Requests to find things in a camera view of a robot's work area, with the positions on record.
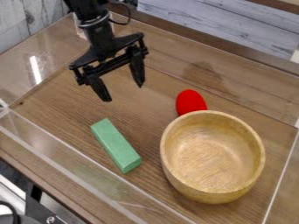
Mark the brown wooden bowl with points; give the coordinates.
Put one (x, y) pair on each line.
(212, 156)

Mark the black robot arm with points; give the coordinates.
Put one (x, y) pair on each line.
(95, 21)

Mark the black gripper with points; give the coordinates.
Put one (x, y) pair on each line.
(104, 57)

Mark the clear acrylic corner bracket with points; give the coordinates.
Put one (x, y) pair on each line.
(79, 31)

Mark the black table frame bracket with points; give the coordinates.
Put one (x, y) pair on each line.
(36, 210)

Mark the clear acrylic enclosure wall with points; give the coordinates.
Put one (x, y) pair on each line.
(47, 142)

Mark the green rectangular block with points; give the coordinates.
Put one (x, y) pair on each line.
(116, 146)

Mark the red plush ball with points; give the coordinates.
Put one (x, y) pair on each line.
(188, 102)

